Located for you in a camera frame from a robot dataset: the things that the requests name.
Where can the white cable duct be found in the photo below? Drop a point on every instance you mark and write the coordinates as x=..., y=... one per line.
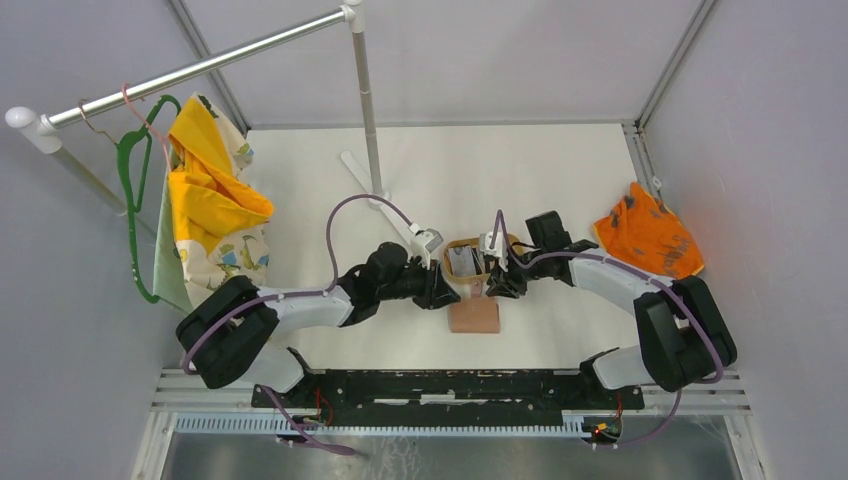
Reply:
x=275, y=424

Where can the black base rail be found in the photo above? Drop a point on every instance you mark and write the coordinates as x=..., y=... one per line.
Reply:
x=451, y=398

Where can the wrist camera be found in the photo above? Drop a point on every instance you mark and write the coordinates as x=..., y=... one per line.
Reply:
x=424, y=242
x=493, y=251

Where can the pink hanger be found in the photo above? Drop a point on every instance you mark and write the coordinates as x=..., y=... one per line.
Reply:
x=149, y=126

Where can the green hanger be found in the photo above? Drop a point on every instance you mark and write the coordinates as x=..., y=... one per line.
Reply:
x=134, y=191

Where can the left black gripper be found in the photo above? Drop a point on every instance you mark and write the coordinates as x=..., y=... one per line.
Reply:
x=436, y=291

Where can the orange cloth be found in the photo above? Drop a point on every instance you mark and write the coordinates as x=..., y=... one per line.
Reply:
x=642, y=231

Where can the silver striped card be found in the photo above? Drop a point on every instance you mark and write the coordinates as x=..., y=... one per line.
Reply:
x=463, y=261

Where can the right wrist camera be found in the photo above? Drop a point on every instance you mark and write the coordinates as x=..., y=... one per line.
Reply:
x=493, y=251

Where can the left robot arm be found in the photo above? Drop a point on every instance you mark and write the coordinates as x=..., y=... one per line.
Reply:
x=228, y=337

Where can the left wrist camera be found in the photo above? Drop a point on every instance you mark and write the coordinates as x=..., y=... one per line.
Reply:
x=424, y=242

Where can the yellow dinosaur print garment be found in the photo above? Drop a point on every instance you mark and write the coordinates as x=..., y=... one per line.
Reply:
x=212, y=221

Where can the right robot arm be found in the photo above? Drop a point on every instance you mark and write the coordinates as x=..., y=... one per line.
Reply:
x=682, y=338

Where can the metal clothes rack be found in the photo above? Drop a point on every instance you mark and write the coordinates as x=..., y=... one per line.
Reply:
x=42, y=130

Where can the tan oval tray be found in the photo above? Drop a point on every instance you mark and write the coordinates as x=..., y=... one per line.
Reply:
x=483, y=273

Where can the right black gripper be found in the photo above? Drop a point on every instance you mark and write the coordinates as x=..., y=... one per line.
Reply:
x=505, y=284

